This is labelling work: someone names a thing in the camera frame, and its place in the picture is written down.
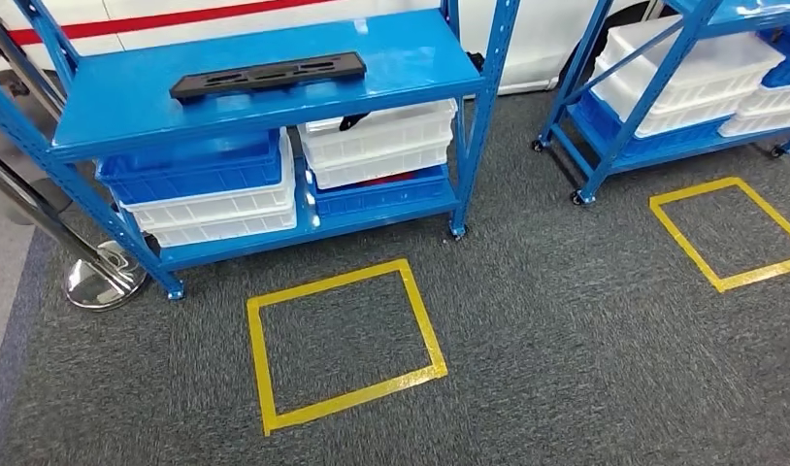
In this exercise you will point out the blue metal shelf rack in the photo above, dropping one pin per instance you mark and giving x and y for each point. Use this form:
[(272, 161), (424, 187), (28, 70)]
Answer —
[(401, 58), (658, 83)]

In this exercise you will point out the black plastic panel part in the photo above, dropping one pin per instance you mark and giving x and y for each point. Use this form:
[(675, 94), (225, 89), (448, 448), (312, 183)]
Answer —
[(189, 87)]

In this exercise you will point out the red item in crate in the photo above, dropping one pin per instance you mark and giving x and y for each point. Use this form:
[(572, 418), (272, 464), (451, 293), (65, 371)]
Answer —
[(388, 179)]

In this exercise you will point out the white plastic crate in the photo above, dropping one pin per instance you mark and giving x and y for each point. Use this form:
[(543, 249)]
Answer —
[(774, 106), (382, 168), (703, 71), (228, 206), (395, 132), (228, 230)]

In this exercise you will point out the black item in crate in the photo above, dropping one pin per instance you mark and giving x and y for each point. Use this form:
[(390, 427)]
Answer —
[(351, 121)]

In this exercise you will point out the black plastic crate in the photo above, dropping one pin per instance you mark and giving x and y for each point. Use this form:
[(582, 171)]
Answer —
[(477, 61)]

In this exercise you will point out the white car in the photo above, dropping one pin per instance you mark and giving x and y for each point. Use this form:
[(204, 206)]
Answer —
[(536, 38)]

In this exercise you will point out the red barrier belt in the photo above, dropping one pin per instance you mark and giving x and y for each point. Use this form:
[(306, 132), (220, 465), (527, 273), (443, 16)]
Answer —
[(144, 21)]

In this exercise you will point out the chrome stanchion post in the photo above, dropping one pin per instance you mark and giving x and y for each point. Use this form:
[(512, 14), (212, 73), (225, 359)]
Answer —
[(99, 283)]

